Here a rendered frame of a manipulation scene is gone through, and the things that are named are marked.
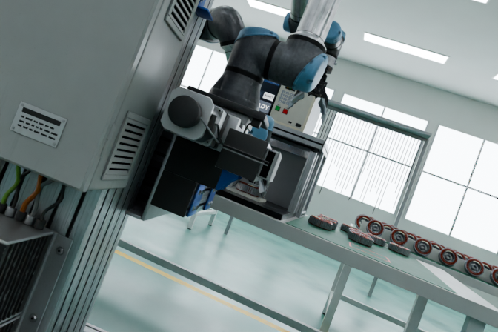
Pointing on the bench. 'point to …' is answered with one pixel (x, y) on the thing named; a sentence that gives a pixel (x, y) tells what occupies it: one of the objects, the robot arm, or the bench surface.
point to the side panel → (311, 187)
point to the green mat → (411, 266)
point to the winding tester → (307, 111)
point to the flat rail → (289, 148)
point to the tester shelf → (301, 138)
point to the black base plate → (258, 205)
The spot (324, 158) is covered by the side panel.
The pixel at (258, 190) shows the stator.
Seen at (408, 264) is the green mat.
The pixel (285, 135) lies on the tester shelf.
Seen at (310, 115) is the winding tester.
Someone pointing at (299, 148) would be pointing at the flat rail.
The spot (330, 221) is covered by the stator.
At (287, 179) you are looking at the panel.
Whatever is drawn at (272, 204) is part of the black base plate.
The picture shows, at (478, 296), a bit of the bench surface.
